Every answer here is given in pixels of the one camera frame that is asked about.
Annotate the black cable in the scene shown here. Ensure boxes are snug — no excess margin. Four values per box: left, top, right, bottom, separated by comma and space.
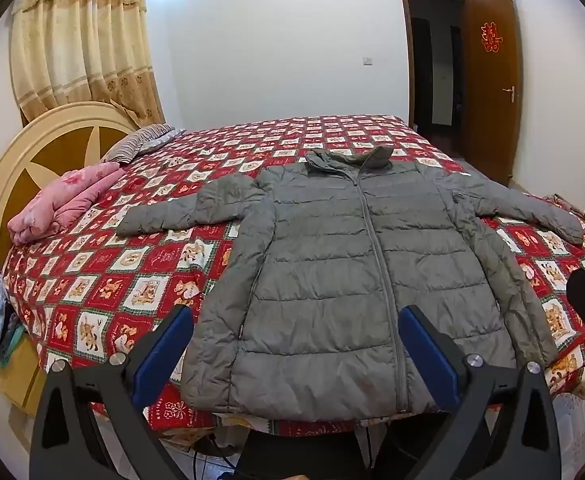
192, 430, 253, 480

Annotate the cream wooden headboard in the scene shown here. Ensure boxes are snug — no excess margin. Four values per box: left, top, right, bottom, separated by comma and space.
0, 101, 140, 271

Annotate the pink folded blanket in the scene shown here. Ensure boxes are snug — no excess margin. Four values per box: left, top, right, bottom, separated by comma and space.
7, 162, 128, 247

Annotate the red checked bedspread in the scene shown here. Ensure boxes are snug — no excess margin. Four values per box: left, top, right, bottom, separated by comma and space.
2, 115, 585, 443

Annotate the patterned cloth bundle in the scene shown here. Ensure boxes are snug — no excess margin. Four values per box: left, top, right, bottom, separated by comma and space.
543, 192, 584, 217

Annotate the brown wooden door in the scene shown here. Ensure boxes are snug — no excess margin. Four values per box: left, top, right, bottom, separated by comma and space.
463, 0, 524, 188

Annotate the red paper door decoration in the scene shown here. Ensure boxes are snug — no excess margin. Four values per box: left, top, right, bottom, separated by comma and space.
481, 22, 504, 54

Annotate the beige patterned curtain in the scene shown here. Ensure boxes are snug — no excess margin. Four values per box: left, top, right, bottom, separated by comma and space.
10, 0, 166, 128

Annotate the dark wooden door frame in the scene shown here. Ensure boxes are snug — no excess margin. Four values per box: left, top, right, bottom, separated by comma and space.
399, 0, 467, 157

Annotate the grey puffer jacket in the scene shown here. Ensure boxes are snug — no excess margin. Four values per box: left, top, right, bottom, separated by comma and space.
116, 145, 585, 418

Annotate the wooden nightstand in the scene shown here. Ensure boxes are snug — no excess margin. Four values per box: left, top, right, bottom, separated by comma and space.
0, 325, 49, 413

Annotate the striped pillow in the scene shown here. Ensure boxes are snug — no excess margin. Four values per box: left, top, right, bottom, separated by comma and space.
103, 124, 187, 165

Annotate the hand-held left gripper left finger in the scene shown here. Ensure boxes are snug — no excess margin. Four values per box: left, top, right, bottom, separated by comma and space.
30, 305, 196, 480

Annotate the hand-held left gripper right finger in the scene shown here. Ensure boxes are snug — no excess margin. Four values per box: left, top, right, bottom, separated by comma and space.
397, 305, 563, 480

